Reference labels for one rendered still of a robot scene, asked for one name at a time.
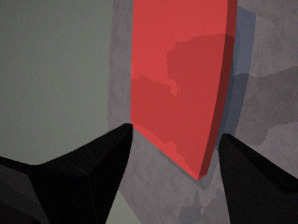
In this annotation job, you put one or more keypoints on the red lid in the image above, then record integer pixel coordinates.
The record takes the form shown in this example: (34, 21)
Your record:
(181, 59)

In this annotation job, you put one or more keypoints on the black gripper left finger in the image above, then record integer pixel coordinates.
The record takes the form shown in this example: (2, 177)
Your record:
(78, 188)

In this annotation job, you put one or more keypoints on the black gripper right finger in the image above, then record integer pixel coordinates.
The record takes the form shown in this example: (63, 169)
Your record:
(256, 190)

